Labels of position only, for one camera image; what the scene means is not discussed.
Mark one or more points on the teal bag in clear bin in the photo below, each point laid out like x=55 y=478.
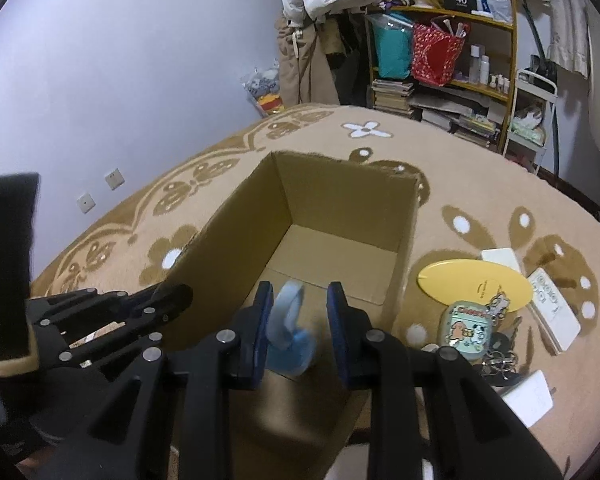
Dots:
x=392 y=50

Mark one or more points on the wooden shelf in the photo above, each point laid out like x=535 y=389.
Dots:
x=510 y=50

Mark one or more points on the pile of papers and magazines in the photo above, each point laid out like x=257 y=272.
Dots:
x=455 y=115

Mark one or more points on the red patterned bag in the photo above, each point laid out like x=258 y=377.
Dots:
x=435 y=55

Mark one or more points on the cartoon earphone case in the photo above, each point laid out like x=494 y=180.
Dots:
x=462 y=332

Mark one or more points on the cardboard box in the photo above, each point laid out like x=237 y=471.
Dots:
x=240 y=240

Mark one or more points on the white trolley cart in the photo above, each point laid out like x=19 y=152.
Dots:
x=547 y=110

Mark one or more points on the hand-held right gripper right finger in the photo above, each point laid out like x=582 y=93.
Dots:
x=336 y=325

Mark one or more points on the light blue handheld fan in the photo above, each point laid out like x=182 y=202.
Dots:
x=287 y=310

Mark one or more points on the small white box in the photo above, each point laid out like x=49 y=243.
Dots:
x=502 y=258

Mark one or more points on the white flat remote control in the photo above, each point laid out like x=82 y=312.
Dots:
x=555 y=320

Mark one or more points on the crumpled plastic bag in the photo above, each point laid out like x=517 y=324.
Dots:
x=527 y=120

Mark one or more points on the beige floral blanket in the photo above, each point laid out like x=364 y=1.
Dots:
x=455 y=185

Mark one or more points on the stack of books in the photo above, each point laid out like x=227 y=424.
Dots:
x=392 y=97

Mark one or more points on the black hanging clothes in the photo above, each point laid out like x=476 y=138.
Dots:
x=350 y=70

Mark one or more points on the beige hanging coat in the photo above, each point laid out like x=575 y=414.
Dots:
x=300 y=70

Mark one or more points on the white card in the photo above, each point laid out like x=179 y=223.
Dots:
x=527 y=397

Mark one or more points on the wall socket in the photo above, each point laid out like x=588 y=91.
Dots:
x=86 y=202
x=114 y=178

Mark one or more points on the bag of plush toys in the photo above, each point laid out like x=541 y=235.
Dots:
x=265 y=90

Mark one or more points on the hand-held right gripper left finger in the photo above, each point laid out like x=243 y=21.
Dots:
x=264 y=320

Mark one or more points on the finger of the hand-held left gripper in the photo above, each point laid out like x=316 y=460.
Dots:
x=110 y=347
x=130 y=305

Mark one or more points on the row of small bottles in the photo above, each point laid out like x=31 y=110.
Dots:
x=501 y=85

